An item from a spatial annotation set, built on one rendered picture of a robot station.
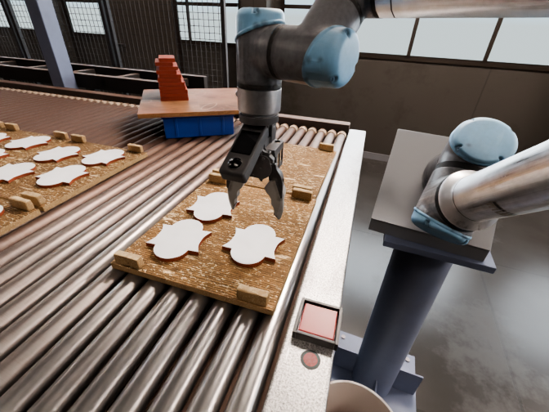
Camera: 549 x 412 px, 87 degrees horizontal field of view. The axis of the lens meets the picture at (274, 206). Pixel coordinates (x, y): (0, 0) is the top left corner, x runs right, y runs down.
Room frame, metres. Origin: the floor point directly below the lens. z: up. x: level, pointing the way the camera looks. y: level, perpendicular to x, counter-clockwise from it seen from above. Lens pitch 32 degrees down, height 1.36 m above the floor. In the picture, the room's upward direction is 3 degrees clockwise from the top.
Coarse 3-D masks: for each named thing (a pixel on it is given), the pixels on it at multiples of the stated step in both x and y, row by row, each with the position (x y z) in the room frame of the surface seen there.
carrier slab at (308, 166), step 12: (288, 144) 1.17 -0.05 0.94; (288, 156) 1.04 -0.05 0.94; (300, 156) 1.04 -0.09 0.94; (312, 156) 1.05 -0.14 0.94; (324, 156) 1.05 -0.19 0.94; (288, 168) 0.92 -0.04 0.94; (300, 168) 0.93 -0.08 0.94; (312, 168) 0.93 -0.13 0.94; (324, 168) 0.94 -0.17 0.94; (252, 180) 0.83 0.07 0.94; (264, 180) 0.83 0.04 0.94; (288, 180) 0.84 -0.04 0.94; (300, 180) 0.84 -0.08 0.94; (312, 180) 0.85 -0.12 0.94; (288, 192) 0.76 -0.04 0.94
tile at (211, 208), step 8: (216, 192) 0.72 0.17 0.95; (200, 200) 0.67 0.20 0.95; (208, 200) 0.67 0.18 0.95; (216, 200) 0.67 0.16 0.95; (224, 200) 0.67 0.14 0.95; (192, 208) 0.63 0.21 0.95; (200, 208) 0.63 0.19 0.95; (208, 208) 0.63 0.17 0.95; (216, 208) 0.63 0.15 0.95; (224, 208) 0.63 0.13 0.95; (200, 216) 0.59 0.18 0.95; (208, 216) 0.60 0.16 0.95; (216, 216) 0.60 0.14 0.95; (224, 216) 0.61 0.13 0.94
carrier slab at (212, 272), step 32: (224, 192) 0.74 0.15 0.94; (256, 192) 0.75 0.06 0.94; (160, 224) 0.57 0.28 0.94; (224, 224) 0.58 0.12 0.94; (288, 224) 0.59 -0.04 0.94; (192, 256) 0.46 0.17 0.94; (224, 256) 0.46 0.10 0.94; (288, 256) 0.47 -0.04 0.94; (192, 288) 0.38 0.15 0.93; (224, 288) 0.38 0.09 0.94
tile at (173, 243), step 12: (168, 228) 0.54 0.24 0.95; (180, 228) 0.54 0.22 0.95; (192, 228) 0.54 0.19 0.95; (156, 240) 0.49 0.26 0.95; (168, 240) 0.49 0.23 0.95; (180, 240) 0.50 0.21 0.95; (192, 240) 0.50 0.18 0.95; (156, 252) 0.45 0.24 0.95; (168, 252) 0.46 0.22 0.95; (180, 252) 0.46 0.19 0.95; (192, 252) 0.46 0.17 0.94
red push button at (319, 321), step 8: (304, 312) 0.34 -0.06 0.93; (312, 312) 0.34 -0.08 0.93; (320, 312) 0.34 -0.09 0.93; (328, 312) 0.34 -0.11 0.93; (336, 312) 0.34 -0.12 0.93; (304, 320) 0.32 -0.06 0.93; (312, 320) 0.32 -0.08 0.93; (320, 320) 0.32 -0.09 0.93; (328, 320) 0.32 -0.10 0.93; (336, 320) 0.32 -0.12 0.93; (304, 328) 0.30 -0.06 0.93; (312, 328) 0.31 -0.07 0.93; (320, 328) 0.31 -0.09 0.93; (328, 328) 0.31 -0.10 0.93; (320, 336) 0.29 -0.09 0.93; (328, 336) 0.29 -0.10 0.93
